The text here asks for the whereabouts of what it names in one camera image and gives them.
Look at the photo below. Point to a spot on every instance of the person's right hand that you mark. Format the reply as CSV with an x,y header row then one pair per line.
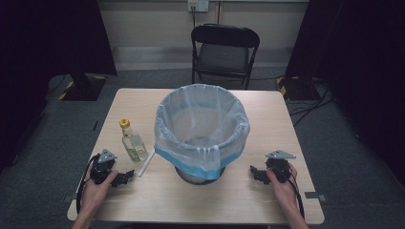
x,y
283,192

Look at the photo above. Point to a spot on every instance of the dark grey trash bin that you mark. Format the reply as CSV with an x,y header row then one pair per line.
x,y
199,178

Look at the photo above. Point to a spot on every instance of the white plastic straw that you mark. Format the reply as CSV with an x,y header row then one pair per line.
x,y
146,164

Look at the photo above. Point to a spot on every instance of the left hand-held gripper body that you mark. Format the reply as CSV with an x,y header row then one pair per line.
x,y
102,168

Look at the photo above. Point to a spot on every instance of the white wall socket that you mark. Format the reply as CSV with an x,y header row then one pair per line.
x,y
198,5

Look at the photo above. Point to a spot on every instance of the clear bottle with yellow cap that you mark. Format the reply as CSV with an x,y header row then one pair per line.
x,y
133,144

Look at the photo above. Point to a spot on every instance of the bin with clear bag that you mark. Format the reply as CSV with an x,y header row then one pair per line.
x,y
200,127

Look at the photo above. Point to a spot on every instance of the person's left hand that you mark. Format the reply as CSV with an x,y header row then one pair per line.
x,y
95,192

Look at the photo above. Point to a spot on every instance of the black stand base striped tape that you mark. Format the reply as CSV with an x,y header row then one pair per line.
x,y
296,89
82,87

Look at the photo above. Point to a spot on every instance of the black curtain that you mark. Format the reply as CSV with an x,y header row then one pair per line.
x,y
47,47
359,63

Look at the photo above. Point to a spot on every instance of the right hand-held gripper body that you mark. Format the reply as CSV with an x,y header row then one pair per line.
x,y
279,165

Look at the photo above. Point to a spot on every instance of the grey table bracket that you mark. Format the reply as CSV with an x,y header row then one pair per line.
x,y
69,197
315,196

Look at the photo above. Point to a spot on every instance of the black folding chair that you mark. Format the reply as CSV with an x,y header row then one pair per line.
x,y
223,57

